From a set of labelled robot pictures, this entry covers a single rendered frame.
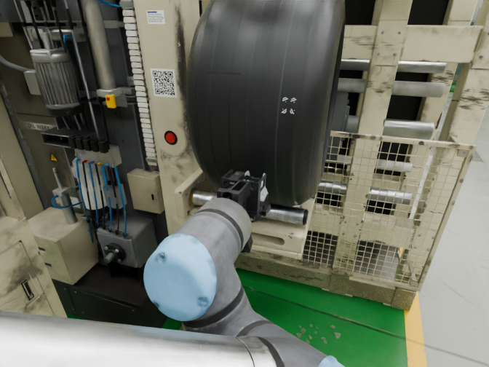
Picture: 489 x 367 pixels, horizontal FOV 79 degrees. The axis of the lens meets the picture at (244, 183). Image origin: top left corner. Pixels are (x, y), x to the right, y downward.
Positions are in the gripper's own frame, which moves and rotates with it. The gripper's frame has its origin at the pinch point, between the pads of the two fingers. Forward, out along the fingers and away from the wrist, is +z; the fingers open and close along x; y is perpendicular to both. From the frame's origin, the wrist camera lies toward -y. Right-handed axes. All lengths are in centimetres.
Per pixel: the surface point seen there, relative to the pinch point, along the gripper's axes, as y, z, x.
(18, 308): -40, -17, 63
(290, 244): -18.9, 10.8, -7.3
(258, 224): -15.7, 12.3, 2.5
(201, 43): 29.7, -1.0, 13.2
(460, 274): -88, 127, -100
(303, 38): 30.9, -0.6, -6.7
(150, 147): 0.2, 20.0, 41.8
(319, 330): -97, 61, -21
